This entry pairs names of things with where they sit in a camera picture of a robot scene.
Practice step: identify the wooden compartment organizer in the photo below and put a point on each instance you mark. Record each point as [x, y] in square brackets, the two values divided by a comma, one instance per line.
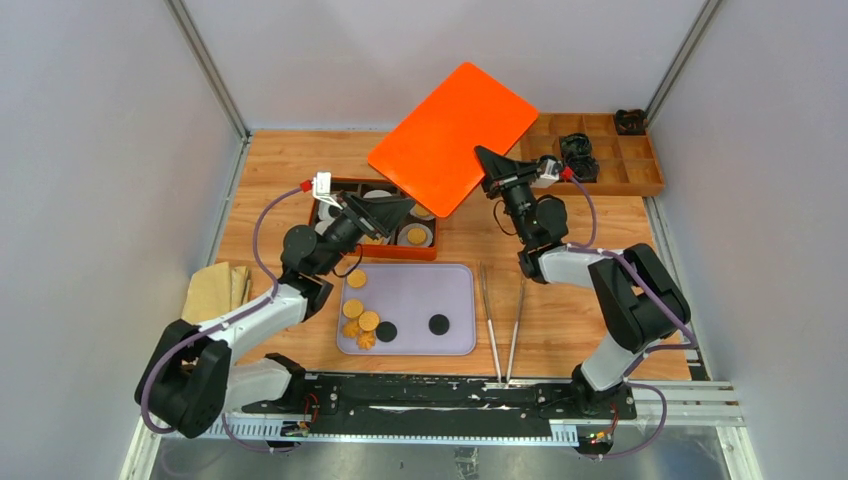
[629, 165]

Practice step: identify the lavender cookie tray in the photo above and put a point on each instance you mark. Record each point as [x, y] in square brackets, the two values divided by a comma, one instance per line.
[408, 295]

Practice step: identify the black coiled item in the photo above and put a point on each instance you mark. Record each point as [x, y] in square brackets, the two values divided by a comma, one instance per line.
[575, 144]
[585, 168]

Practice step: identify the round yellow biscuit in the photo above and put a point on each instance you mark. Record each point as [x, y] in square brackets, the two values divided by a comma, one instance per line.
[353, 308]
[421, 212]
[357, 278]
[417, 236]
[368, 321]

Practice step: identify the orange cookie box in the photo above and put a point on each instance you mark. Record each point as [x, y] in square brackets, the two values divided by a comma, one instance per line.
[388, 249]

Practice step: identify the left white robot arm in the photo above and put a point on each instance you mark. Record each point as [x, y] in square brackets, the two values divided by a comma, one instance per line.
[193, 376]

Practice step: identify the yellow cloth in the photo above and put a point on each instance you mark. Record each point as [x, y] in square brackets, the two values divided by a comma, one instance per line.
[216, 290]

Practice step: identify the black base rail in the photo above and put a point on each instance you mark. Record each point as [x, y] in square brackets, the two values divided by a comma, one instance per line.
[471, 411]

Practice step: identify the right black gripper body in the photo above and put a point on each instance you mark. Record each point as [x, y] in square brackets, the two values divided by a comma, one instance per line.
[519, 199]

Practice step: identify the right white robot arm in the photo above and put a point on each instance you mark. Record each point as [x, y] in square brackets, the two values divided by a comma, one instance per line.
[640, 303]

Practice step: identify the orange box lid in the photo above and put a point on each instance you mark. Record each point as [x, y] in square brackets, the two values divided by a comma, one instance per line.
[430, 154]

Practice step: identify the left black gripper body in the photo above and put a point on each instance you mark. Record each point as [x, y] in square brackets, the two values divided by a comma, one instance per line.
[347, 230]

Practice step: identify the metal tongs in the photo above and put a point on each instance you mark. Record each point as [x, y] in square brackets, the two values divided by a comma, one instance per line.
[503, 318]

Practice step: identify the white paper cup liner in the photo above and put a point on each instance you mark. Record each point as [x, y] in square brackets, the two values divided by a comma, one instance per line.
[424, 219]
[401, 236]
[322, 226]
[321, 210]
[375, 194]

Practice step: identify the swirl butter cookie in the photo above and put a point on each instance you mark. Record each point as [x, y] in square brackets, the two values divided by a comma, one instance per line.
[366, 340]
[351, 329]

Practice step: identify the black coiled item right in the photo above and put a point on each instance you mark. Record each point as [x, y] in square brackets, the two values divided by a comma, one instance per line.
[585, 168]

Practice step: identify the black coiled item top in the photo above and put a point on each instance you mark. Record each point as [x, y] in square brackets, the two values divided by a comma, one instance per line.
[575, 144]

